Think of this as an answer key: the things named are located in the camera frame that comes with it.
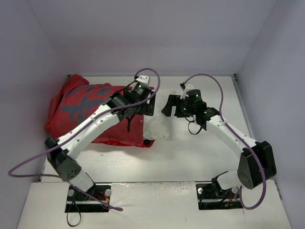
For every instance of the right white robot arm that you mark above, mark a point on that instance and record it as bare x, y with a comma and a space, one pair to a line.
254, 157

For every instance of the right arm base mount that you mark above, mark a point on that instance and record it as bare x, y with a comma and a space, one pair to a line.
210, 195

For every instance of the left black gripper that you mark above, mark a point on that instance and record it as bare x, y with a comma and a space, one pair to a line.
151, 105

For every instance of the red navy pillowcase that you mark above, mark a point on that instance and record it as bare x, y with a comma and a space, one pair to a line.
77, 100

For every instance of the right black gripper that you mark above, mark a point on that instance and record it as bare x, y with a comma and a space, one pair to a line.
178, 108

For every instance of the white pillow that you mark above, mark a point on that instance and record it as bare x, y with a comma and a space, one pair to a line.
158, 126

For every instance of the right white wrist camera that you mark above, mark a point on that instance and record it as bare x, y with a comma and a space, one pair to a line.
185, 88

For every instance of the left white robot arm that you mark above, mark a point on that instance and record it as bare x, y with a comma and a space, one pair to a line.
63, 151

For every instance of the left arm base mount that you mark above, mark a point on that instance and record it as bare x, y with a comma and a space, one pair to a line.
78, 202

